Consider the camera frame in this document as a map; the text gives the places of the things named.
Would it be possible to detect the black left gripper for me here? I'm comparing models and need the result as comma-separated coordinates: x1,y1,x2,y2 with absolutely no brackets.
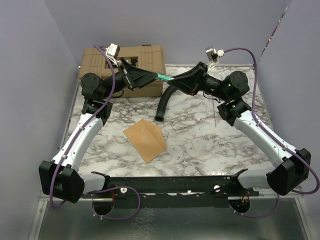
101,56,158,100

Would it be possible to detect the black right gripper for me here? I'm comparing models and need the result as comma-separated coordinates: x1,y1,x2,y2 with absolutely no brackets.
168,61,230,102

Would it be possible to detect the green white glue stick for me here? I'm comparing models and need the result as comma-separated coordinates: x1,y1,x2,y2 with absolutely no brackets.
157,74,174,82

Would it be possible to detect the brown paper envelope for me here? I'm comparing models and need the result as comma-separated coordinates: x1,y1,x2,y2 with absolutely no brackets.
123,119,167,163

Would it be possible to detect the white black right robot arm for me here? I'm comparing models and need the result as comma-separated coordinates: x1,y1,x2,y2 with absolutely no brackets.
168,62,311,196

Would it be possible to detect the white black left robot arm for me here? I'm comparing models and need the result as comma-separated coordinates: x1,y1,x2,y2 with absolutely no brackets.
38,58,158,203

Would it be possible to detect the tan plastic tool case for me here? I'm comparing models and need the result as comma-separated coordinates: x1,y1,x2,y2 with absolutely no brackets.
78,45,166,98

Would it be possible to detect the yellow handled long screwdriver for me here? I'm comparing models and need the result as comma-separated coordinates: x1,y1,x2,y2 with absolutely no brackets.
212,99,217,128

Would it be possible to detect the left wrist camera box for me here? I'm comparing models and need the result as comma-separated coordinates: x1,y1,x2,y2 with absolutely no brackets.
105,43,121,66

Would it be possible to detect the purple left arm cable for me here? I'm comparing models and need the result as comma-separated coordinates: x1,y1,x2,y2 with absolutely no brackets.
49,44,141,221

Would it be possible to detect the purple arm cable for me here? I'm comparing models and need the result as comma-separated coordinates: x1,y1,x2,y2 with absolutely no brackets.
223,47,320,219
49,44,141,221

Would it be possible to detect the black corrugated hose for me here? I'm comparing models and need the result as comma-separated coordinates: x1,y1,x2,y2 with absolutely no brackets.
153,85,177,123

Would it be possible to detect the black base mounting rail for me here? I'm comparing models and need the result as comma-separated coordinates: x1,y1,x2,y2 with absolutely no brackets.
83,175,259,209

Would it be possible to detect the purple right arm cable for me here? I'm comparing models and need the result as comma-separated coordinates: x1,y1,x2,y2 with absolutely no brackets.
223,47,320,219

